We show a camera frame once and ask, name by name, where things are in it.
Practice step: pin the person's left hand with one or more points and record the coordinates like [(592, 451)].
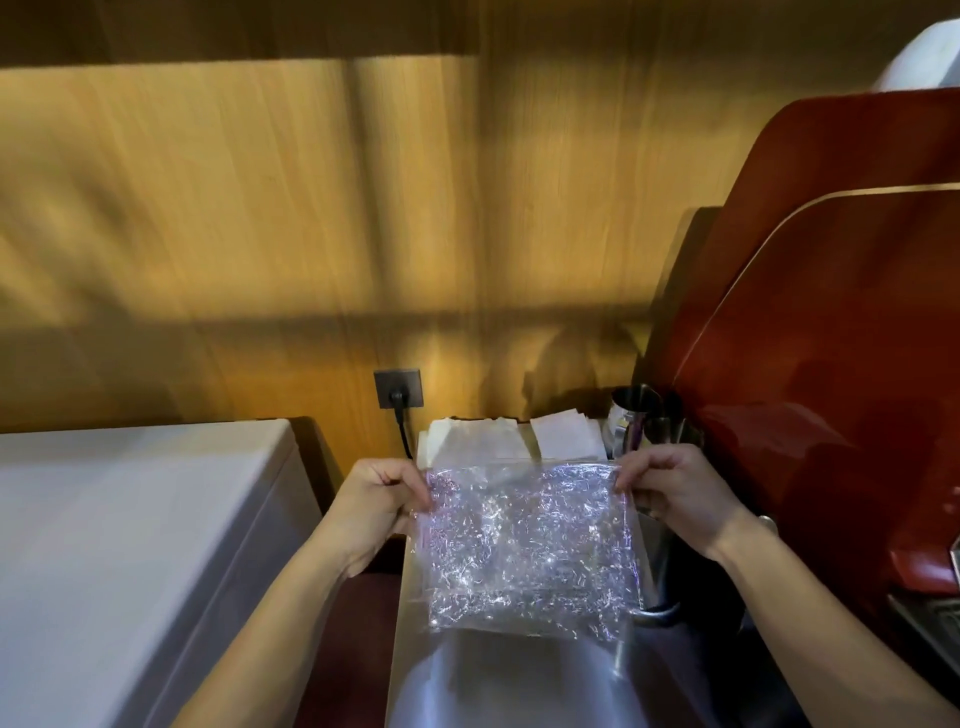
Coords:
[(375, 499)]

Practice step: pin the person's right hand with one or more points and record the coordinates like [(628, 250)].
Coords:
[(679, 495)]

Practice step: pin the person's right thumb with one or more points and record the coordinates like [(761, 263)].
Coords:
[(637, 491)]

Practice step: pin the person's left thumb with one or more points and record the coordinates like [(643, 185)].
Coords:
[(401, 484)]

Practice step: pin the clear bag of silver shreds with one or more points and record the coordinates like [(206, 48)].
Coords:
[(525, 547)]

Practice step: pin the person's left forearm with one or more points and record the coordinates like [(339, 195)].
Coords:
[(277, 630)]

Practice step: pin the person's right forearm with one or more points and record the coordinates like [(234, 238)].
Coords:
[(825, 622)]

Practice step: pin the steel cup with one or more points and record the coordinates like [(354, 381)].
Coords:
[(636, 420)]

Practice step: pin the white folded cloth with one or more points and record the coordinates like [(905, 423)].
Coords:
[(469, 442)]

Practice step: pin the white paper sheet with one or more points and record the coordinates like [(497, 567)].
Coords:
[(570, 433)]

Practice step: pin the steel pitcher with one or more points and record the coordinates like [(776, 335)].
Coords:
[(664, 592)]

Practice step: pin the red glossy machine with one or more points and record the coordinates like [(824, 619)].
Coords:
[(832, 360)]

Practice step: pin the white chest freezer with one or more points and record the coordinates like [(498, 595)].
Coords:
[(135, 570)]

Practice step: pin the white rounded object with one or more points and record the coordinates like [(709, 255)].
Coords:
[(924, 56)]

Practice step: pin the grey wall socket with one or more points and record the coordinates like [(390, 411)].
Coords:
[(400, 388)]

